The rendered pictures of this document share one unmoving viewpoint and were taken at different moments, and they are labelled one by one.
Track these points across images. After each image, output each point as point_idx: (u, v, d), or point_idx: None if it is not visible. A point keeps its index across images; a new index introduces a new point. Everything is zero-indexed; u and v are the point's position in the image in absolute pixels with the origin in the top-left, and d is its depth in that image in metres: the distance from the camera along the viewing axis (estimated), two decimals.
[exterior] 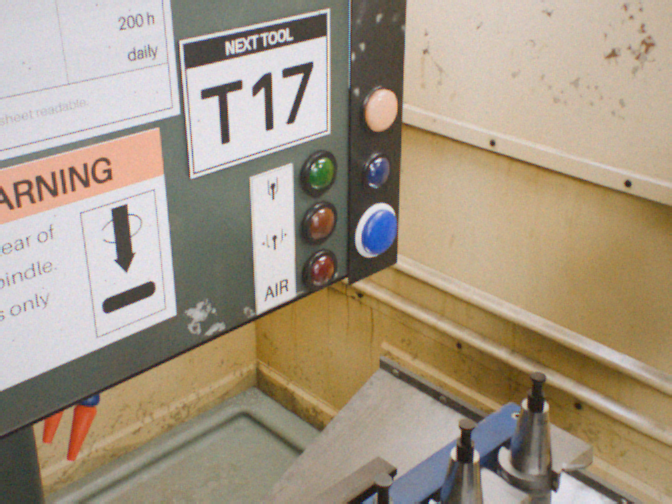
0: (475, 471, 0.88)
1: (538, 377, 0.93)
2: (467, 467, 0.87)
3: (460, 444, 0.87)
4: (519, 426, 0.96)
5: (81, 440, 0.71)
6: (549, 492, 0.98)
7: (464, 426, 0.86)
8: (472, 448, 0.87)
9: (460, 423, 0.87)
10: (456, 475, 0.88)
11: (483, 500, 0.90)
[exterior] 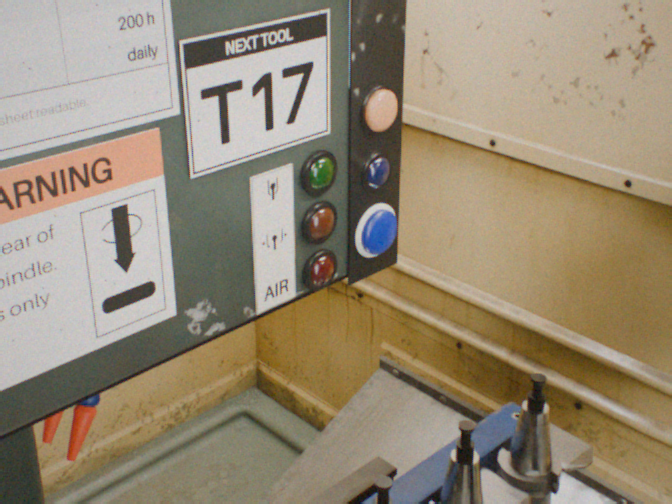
0: (475, 472, 0.88)
1: (538, 378, 0.93)
2: (467, 468, 0.87)
3: (460, 445, 0.87)
4: (519, 427, 0.96)
5: (81, 440, 0.71)
6: (548, 493, 0.98)
7: (464, 428, 0.86)
8: (472, 449, 0.87)
9: (460, 425, 0.87)
10: (456, 477, 0.88)
11: (483, 501, 0.90)
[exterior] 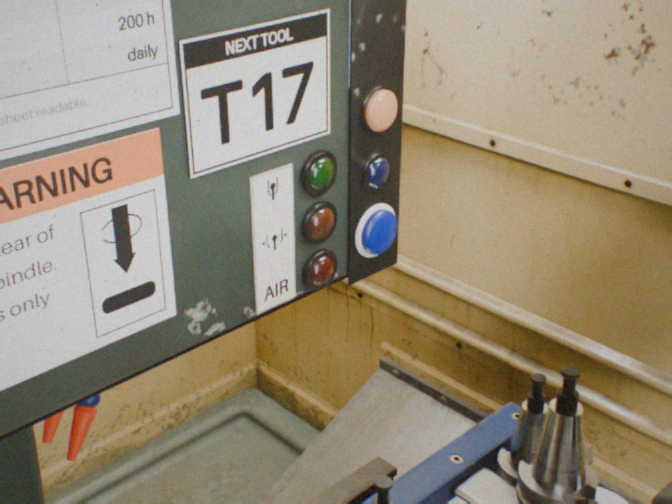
0: (579, 425, 0.77)
1: (538, 378, 0.93)
2: (570, 420, 0.76)
3: (562, 394, 0.76)
4: (519, 427, 0.96)
5: (81, 440, 0.71)
6: None
7: (568, 373, 0.75)
8: (576, 399, 0.76)
9: (563, 370, 0.75)
10: (557, 430, 0.77)
11: (585, 460, 0.79)
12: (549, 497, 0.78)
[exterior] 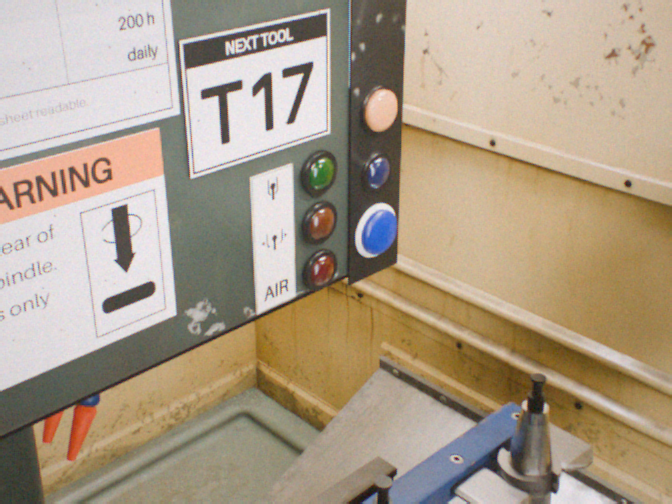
0: None
1: (538, 378, 0.93)
2: None
3: None
4: (519, 427, 0.96)
5: (81, 440, 0.71)
6: (548, 493, 0.98)
7: None
8: None
9: None
10: None
11: None
12: None
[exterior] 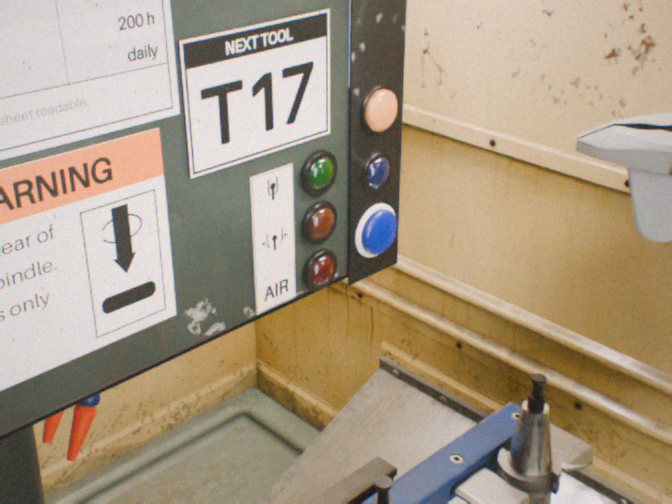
0: None
1: (538, 378, 0.93)
2: None
3: None
4: (519, 427, 0.96)
5: (81, 440, 0.71)
6: (548, 493, 0.98)
7: None
8: None
9: None
10: None
11: None
12: None
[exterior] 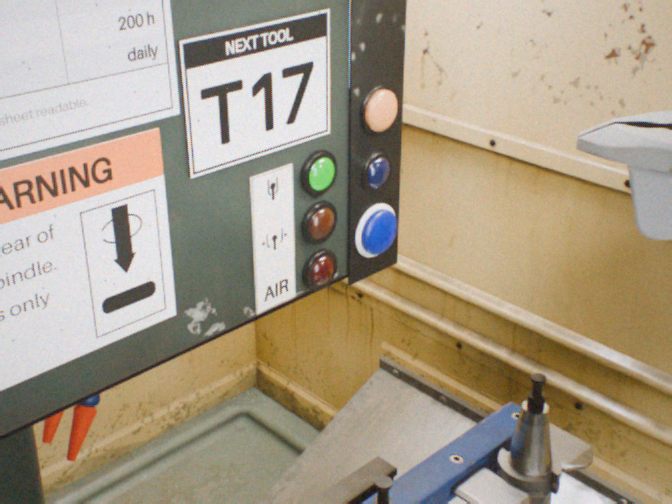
0: None
1: (538, 378, 0.93)
2: None
3: None
4: (519, 427, 0.96)
5: (81, 440, 0.71)
6: (548, 493, 0.98)
7: None
8: None
9: None
10: None
11: None
12: None
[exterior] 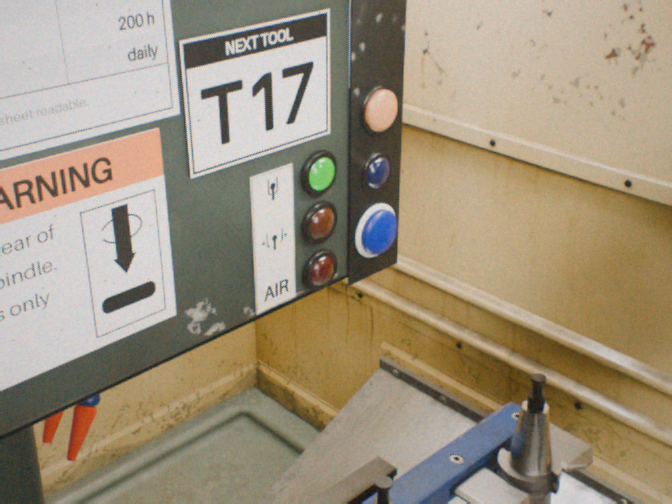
0: None
1: (538, 378, 0.93)
2: None
3: None
4: (519, 427, 0.96)
5: (81, 440, 0.71)
6: (548, 493, 0.98)
7: None
8: None
9: None
10: None
11: None
12: None
